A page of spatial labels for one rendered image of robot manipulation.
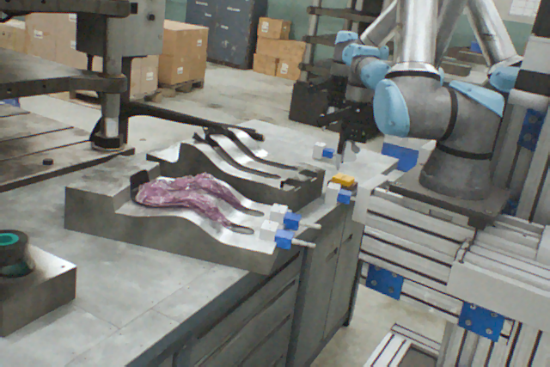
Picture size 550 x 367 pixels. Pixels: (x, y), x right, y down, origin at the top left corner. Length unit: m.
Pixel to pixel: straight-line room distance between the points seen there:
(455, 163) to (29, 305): 0.87
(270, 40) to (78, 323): 7.61
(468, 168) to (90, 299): 0.81
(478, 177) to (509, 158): 0.22
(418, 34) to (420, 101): 0.14
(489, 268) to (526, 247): 0.11
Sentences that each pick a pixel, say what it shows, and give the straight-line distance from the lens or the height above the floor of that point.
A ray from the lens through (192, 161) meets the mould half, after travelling 1.63.
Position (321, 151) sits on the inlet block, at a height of 0.83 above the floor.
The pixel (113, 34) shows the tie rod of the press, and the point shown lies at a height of 1.18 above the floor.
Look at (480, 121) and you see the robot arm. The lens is 1.21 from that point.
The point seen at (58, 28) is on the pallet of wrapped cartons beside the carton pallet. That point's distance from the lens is 5.82.
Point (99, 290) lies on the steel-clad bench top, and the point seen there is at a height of 0.80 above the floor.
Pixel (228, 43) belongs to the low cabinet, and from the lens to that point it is 8.71.
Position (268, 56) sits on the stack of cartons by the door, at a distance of 8.50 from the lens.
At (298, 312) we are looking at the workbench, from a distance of 1.84.
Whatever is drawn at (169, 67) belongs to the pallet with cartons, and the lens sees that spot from 6.21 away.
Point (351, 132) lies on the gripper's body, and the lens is 1.60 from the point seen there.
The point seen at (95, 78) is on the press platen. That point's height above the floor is 1.04.
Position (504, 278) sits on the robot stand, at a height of 0.95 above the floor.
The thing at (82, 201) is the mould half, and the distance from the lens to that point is 1.34.
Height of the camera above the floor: 1.43
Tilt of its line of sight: 18 degrees down
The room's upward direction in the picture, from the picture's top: 8 degrees clockwise
